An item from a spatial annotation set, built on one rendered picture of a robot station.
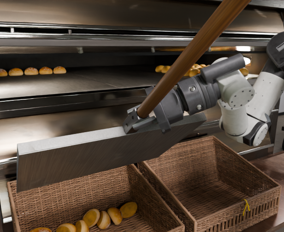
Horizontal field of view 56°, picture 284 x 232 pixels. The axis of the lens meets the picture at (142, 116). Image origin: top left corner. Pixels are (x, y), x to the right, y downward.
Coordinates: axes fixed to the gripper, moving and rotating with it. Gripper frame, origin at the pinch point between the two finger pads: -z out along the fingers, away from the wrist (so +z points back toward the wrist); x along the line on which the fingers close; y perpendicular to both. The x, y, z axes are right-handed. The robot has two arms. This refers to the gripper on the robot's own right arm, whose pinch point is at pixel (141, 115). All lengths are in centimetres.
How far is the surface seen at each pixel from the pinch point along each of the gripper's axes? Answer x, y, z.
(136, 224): -24, -68, -24
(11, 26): 51, -7, -31
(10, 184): 7, -39, -62
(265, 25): 60, -94, 89
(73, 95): 36, -41, -28
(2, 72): 101, -89, -86
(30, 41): 44, -10, -27
